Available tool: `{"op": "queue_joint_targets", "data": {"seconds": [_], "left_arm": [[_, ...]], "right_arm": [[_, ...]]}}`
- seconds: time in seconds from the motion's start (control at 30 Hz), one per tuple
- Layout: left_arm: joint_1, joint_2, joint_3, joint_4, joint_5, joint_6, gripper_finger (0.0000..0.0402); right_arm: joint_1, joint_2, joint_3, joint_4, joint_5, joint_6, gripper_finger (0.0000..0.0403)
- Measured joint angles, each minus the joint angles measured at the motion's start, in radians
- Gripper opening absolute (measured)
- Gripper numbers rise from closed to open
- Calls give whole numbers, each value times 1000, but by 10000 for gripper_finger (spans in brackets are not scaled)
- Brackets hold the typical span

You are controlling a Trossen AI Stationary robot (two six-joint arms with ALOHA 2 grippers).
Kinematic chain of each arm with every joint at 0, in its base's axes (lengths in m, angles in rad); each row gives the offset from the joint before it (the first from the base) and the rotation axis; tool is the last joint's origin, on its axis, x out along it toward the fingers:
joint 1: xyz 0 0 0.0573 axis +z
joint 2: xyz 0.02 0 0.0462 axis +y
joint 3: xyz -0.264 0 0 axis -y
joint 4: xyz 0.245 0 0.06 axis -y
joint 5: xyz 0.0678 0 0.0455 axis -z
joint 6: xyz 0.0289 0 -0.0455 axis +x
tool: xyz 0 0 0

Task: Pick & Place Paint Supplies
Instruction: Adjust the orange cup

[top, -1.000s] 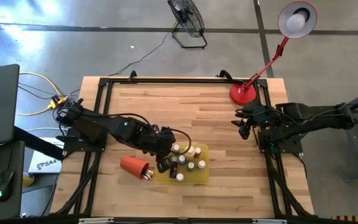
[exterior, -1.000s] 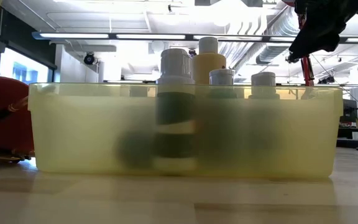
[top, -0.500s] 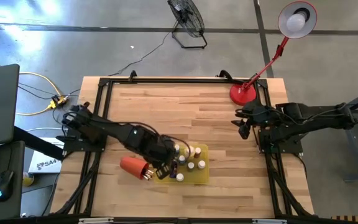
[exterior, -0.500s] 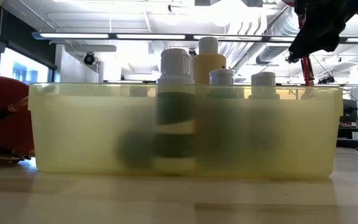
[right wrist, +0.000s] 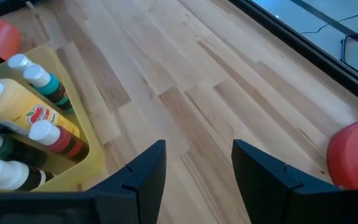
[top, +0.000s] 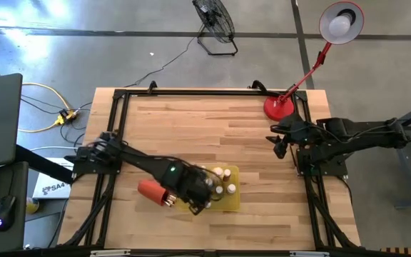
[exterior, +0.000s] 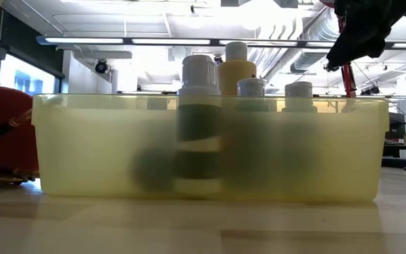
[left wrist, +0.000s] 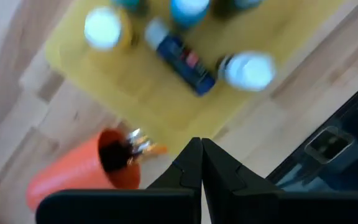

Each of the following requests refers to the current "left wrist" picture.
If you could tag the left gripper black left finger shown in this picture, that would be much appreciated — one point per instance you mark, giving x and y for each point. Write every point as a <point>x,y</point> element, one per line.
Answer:
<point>135,205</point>

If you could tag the teal paint bottle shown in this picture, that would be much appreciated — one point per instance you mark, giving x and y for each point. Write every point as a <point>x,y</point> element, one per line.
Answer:
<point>190,12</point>

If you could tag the yellow translucent plastic bin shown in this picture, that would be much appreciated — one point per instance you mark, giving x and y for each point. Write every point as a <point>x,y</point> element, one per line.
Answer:
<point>135,93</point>

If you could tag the orange paint bottle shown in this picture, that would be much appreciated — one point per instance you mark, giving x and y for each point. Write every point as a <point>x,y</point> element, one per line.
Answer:
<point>104,28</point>

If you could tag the red plastic cup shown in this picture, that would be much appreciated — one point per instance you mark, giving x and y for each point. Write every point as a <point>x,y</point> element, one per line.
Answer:
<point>73,174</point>

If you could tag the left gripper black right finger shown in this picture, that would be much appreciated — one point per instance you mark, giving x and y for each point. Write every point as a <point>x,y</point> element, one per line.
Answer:
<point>259,208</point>

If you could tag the brown striped paint bottle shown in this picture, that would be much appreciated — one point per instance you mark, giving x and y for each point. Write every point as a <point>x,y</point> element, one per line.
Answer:
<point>247,71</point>

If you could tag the blue-grey paint bottle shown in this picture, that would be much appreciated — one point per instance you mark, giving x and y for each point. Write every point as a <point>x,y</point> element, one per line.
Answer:
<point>185,62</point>

